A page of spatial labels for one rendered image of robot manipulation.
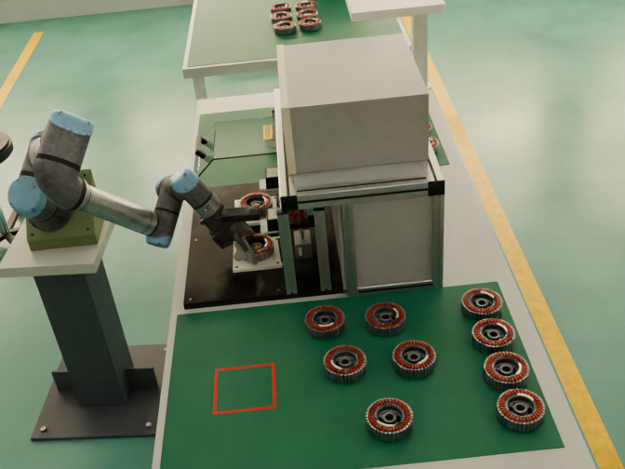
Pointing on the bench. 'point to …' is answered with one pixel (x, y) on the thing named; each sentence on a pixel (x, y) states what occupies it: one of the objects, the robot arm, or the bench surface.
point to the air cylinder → (303, 244)
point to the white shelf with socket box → (363, 11)
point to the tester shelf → (354, 180)
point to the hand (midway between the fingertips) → (258, 249)
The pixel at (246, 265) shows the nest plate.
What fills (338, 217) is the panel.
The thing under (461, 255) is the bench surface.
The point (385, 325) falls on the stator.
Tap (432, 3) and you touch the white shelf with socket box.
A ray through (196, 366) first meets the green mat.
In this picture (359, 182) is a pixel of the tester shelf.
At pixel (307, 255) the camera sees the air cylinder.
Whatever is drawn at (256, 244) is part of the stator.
